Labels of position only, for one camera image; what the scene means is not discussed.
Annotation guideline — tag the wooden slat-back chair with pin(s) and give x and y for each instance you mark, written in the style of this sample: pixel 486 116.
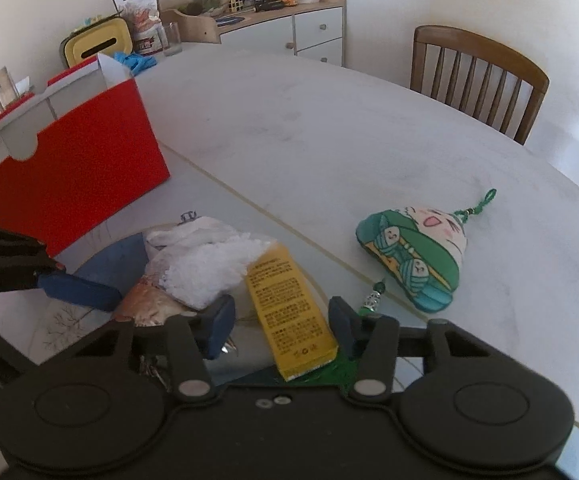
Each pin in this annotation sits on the wooden slat-back chair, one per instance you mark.
pixel 474 75

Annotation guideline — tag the puzzle cube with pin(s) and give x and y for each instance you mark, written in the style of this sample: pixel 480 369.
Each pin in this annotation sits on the puzzle cube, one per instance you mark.
pixel 237 4

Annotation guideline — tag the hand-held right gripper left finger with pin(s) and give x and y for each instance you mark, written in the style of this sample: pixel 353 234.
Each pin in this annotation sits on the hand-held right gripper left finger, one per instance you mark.
pixel 217 327

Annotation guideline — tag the yellow lidded box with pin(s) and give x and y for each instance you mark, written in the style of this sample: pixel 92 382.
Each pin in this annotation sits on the yellow lidded box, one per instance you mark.
pixel 97 42

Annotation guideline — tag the yellow carton box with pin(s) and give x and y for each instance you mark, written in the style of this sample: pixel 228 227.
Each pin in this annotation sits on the yellow carton box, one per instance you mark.
pixel 289 310

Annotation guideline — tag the blue rubber gloves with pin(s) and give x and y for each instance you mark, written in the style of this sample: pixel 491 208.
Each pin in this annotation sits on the blue rubber gloves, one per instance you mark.
pixel 137 62

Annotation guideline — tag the copper foil snack wrapper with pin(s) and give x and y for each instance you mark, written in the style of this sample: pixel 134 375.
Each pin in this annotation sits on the copper foil snack wrapper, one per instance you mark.
pixel 154 307

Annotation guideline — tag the white packet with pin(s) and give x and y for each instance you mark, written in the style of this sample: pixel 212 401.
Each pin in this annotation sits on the white packet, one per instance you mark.
pixel 204 265

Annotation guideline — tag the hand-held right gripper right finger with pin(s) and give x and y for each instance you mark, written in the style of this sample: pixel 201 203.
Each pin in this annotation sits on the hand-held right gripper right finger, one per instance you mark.
pixel 344 327

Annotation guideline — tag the clear drinking glass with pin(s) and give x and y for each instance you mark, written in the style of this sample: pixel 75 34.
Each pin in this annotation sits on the clear drinking glass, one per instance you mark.
pixel 173 40

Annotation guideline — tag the curved wooden tray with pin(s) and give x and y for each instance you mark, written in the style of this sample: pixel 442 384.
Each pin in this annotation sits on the curved wooden tray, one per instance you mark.
pixel 189 25

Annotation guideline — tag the white wooden sideboard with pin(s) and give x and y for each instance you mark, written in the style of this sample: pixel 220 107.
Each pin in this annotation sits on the white wooden sideboard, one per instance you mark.
pixel 314 30

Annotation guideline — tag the red and white cardboard box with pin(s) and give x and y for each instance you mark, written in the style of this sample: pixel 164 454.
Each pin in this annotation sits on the red and white cardboard box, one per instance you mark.
pixel 89 160

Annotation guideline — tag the blue oval pad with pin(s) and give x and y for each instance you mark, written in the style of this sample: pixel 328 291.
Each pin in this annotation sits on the blue oval pad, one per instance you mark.
pixel 229 20

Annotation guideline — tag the red and white snack bag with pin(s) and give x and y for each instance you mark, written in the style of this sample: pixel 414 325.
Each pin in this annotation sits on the red and white snack bag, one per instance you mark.
pixel 139 15

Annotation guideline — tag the black hand tool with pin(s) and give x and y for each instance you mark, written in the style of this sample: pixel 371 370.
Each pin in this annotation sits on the black hand tool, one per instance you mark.
pixel 268 6

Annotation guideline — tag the green plush charm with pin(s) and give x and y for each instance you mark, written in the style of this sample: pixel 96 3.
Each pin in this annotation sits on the green plush charm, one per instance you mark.
pixel 409 255

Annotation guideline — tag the metal keys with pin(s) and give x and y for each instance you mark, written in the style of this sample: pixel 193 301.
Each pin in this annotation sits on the metal keys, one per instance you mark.
pixel 152 372

